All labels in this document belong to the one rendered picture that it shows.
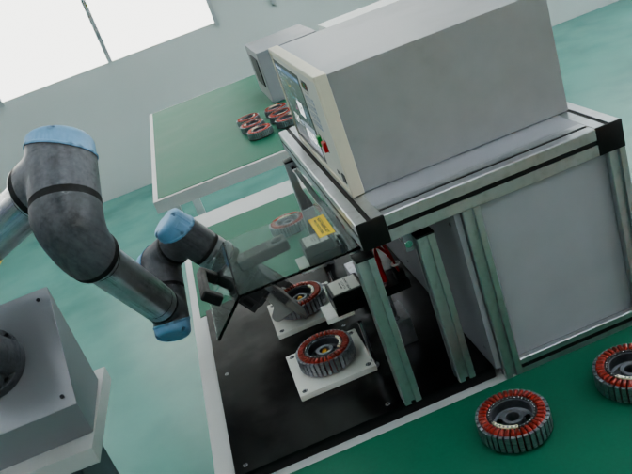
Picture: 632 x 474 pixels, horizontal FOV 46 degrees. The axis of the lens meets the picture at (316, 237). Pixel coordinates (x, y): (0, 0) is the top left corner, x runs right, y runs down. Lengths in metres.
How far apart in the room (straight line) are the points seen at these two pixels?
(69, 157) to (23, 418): 0.61
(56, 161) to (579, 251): 0.85
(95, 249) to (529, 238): 0.69
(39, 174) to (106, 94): 4.77
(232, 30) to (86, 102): 1.25
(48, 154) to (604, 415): 0.95
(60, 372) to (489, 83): 1.02
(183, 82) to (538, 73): 4.89
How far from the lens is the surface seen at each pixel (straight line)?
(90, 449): 1.60
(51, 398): 1.63
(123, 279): 1.32
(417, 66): 1.18
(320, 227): 1.26
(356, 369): 1.38
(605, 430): 1.19
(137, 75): 5.98
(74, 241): 1.21
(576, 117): 1.27
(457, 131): 1.23
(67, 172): 1.24
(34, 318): 1.70
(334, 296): 1.34
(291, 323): 1.59
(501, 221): 1.19
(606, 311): 1.36
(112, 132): 6.06
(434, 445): 1.22
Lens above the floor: 1.55
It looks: 23 degrees down
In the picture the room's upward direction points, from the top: 20 degrees counter-clockwise
